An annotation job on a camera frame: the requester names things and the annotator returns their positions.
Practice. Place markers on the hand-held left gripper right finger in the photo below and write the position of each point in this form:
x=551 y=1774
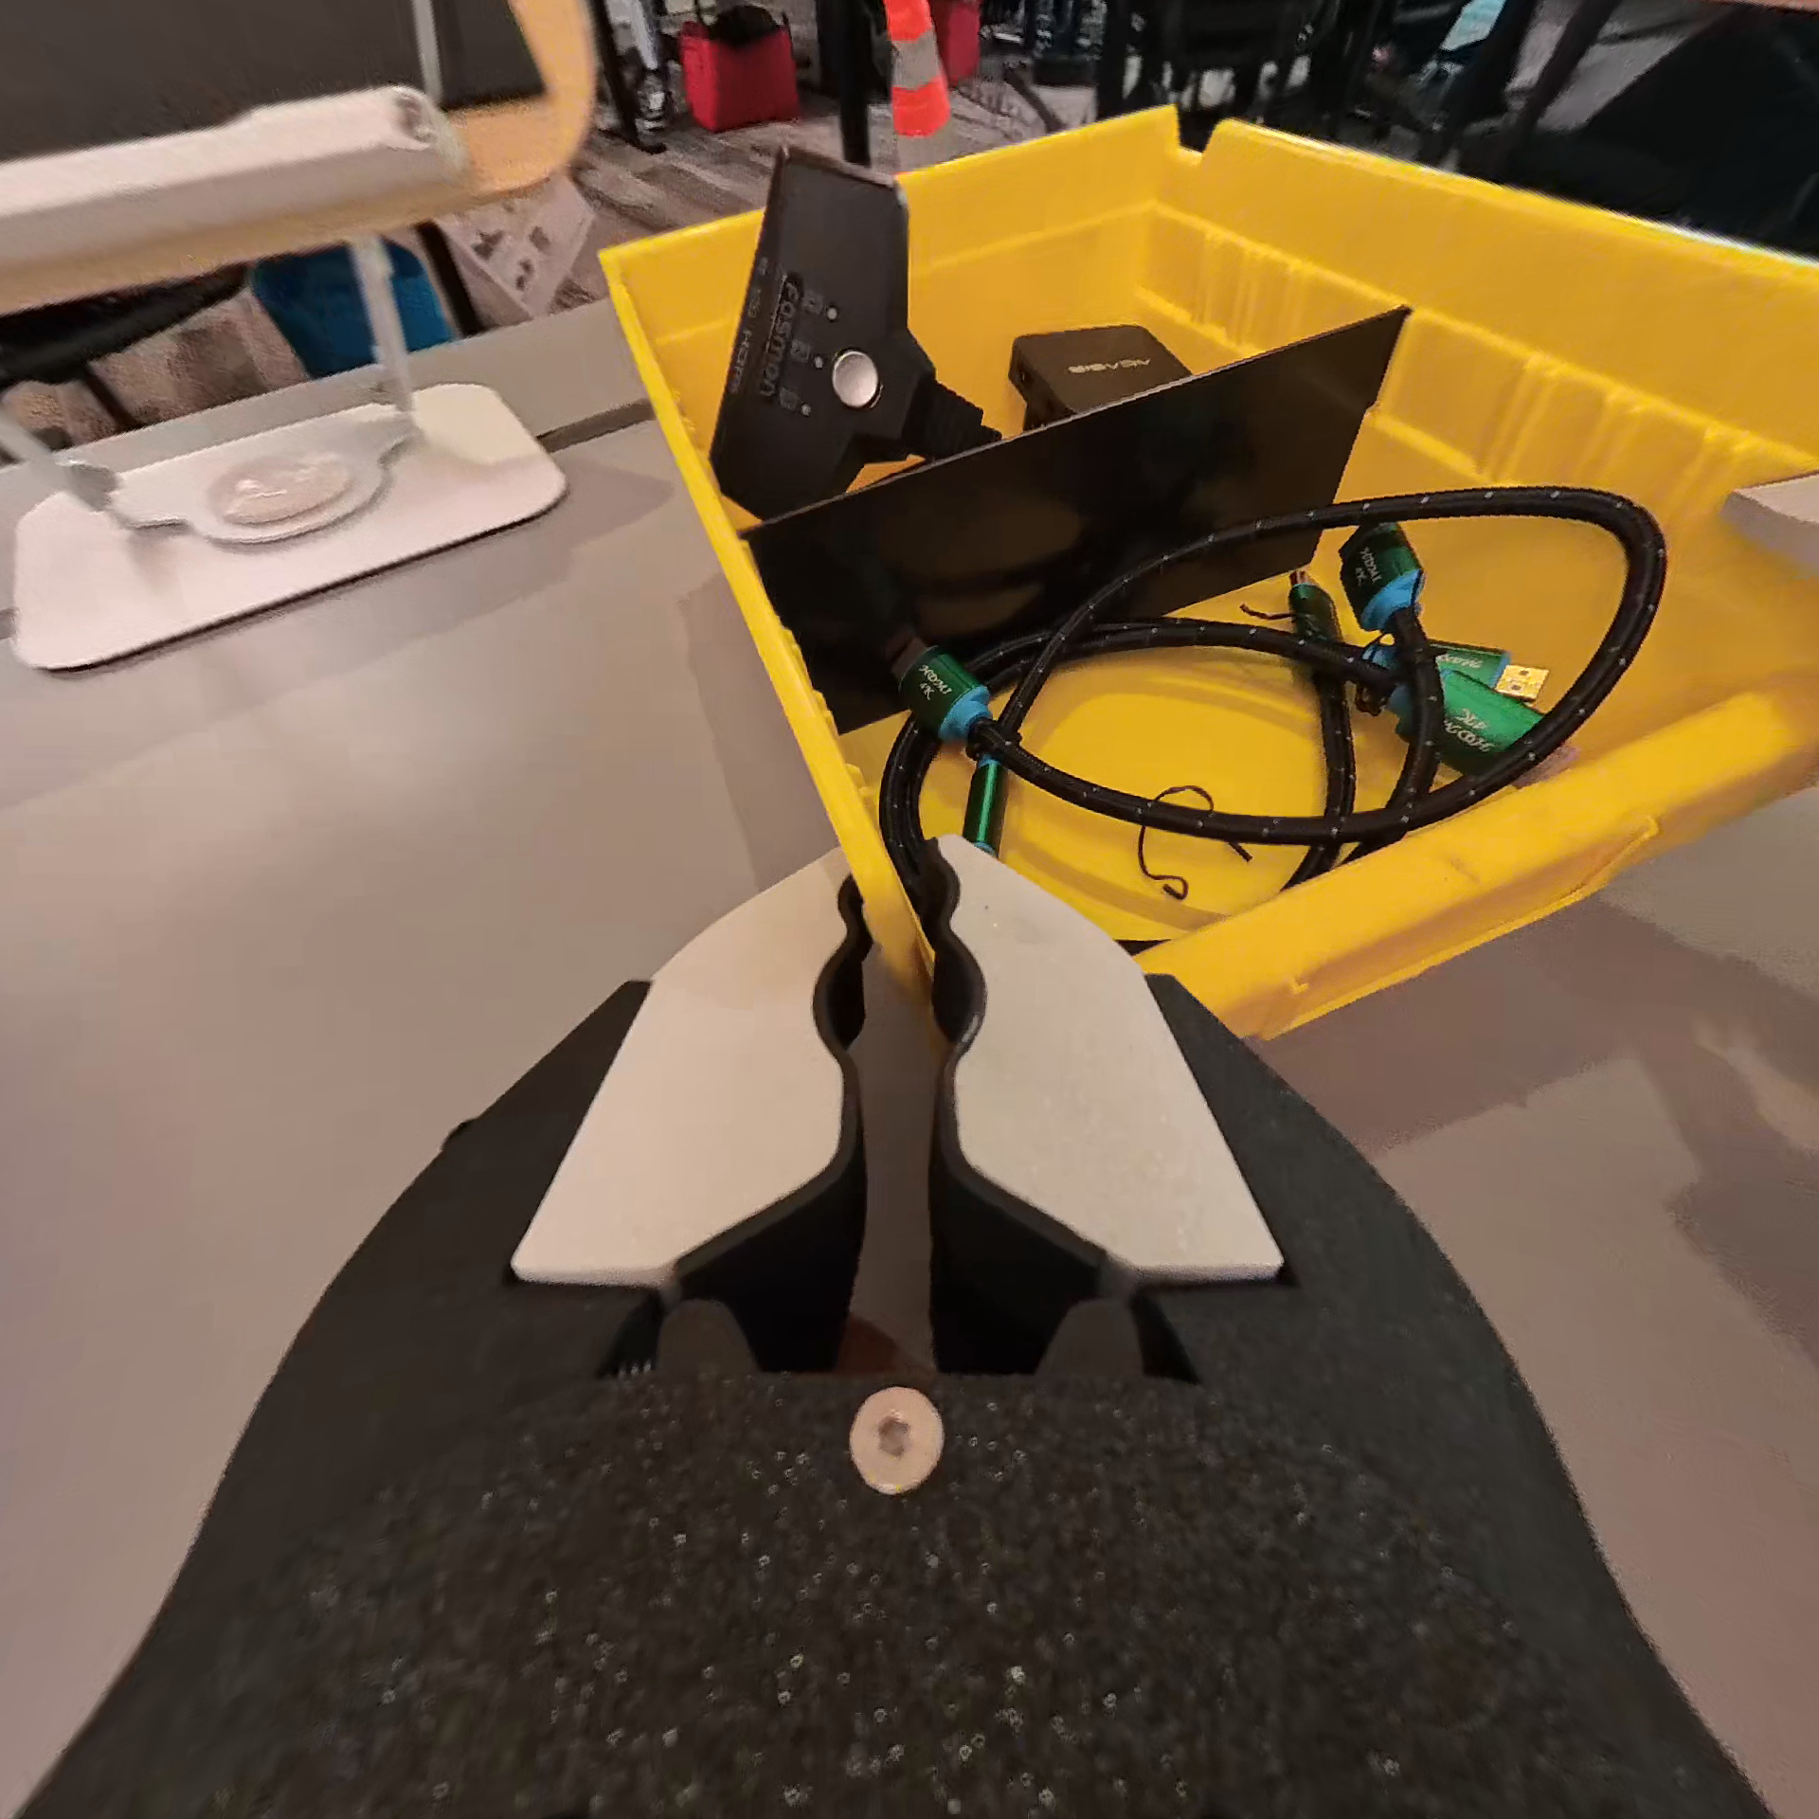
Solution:
x=1093 y=1109

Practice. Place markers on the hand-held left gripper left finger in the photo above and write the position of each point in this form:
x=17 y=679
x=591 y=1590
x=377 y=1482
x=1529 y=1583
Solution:
x=710 y=1109

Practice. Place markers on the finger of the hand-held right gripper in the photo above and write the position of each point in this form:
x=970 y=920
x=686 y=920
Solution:
x=1783 y=526

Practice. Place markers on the yellow bin with black divider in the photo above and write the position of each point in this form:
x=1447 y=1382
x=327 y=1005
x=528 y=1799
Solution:
x=1421 y=910

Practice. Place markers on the small black adapter box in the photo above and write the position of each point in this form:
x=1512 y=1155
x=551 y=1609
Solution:
x=1093 y=372

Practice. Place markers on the black hdmi switch box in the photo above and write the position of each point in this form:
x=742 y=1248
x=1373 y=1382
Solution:
x=809 y=327

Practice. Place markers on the black twist tie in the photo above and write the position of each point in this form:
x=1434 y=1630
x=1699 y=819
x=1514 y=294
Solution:
x=1140 y=846

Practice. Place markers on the black bin divider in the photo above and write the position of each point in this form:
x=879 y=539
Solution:
x=994 y=541

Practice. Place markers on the printed paper sheet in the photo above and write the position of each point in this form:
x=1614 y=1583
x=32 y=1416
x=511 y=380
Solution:
x=532 y=241

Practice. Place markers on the blue bucket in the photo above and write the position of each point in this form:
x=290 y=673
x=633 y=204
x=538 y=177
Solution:
x=320 y=306

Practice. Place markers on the orange traffic cone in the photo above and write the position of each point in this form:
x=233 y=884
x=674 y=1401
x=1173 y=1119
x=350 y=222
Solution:
x=919 y=78

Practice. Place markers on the red bag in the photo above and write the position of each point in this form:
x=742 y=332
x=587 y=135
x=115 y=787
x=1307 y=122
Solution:
x=739 y=78

